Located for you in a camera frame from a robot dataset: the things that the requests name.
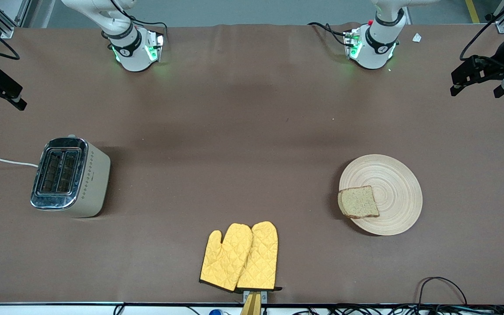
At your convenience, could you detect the wooden clamp with metal bracket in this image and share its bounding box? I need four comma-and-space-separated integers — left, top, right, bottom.
240, 290, 268, 315

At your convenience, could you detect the yellow quilted oven mitt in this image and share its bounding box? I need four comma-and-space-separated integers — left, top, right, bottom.
199, 223, 253, 292
236, 221, 282, 292

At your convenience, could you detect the black base cable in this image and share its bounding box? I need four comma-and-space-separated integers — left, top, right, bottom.
308, 22, 350, 47
111, 0, 168, 45

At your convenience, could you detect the round wooden plate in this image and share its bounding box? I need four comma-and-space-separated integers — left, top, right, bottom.
339, 154, 423, 236

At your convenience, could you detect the black looped cable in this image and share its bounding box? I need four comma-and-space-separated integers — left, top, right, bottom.
417, 276, 468, 307

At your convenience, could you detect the brown bread slice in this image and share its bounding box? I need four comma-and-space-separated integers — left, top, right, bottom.
338, 185, 380, 219

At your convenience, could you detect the white toaster power cord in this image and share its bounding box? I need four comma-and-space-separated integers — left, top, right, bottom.
0, 157, 39, 168

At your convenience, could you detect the cream and chrome toaster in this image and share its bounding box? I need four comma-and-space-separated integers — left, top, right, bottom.
30, 135, 111, 218

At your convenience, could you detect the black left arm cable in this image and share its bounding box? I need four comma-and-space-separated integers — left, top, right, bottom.
459, 0, 504, 62

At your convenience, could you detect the black cable bundle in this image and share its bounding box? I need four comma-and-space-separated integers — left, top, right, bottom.
291, 304, 504, 315

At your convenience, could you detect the brown table cover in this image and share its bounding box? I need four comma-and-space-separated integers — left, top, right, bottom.
0, 23, 504, 305

